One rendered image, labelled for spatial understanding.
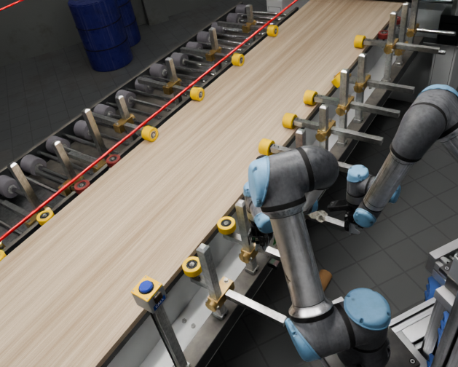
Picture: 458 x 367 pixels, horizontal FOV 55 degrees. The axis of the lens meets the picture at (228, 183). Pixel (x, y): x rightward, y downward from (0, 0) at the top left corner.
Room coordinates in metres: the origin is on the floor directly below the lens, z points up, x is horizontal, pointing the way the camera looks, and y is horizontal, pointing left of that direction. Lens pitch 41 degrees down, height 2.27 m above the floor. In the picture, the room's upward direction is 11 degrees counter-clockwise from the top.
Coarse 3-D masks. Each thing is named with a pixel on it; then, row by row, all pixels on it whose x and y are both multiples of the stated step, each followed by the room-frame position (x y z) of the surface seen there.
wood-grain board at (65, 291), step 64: (256, 64) 2.72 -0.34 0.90; (320, 64) 2.56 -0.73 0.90; (192, 128) 2.09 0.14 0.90; (256, 128) 1.98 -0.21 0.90; (128, 192) 1.64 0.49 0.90; (192, 192) 1.55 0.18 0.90; (64, 256) 1.30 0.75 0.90; (128, 256) 1.23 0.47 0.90; (0, 320) 1.03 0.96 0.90; (64, 320) 0.97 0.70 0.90; (128, 320) 0.92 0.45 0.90
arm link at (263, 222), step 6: (252, 204) 1.06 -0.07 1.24; (252, 210) 1.04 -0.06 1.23; (258, 210) 1.01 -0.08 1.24; (258, 216) 0.99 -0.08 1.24; (264, 216) 0.98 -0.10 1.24; (258, 222) 0.98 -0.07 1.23; (264, 222) 0.97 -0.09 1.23; (270, 222) 0.97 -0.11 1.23; (258, 228) 0.97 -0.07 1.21; (264, 228) 0.96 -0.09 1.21; (270, 228) 0.97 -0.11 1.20
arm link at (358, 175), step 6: (354, 168) 1.20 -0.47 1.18; (360, 168) 1.20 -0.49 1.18; (366, 168) 1.19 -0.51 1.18; (348, 174) 1.19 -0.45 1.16; (354, 174) 1.17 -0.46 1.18; (360, 174) 1.16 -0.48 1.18; (366, 174) 1.16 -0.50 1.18; (348, 180) 1.19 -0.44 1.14; (354, 180) 1.16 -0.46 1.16; (360, 180) 1.15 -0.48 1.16; (366, 180) 1.15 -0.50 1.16; (348, 186) 1.18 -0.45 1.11; (354, 186) 1.16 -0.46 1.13; (360, 186) 1.15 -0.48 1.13; (348, 192) 1.18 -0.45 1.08; (354, 192) 1.16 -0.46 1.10; (360, 192) 1.15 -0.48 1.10
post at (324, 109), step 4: (324, 104) 1.77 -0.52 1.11; (320, 108) 1.76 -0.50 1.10; (324, 108) 1.75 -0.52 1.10; (328, 108) 1.77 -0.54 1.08; (320, 112) 1.76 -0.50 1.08; (324, 112) 1.75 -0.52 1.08; (328, 112) 1.77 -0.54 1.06; (320, 116) 1.76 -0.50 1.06; (324, 116) 1.75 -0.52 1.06; (320, 120) 1.76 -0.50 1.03; (324, 120) 1.74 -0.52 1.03; (320, 124) 1.76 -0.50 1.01; (324, 124) 1.74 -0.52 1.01; (320, 128) 1.76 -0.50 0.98; (324, 128) 1.74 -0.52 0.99; (320, 144) 1.76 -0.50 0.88; (324, 144) 1.74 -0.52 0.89; (324, 148) 1.74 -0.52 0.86
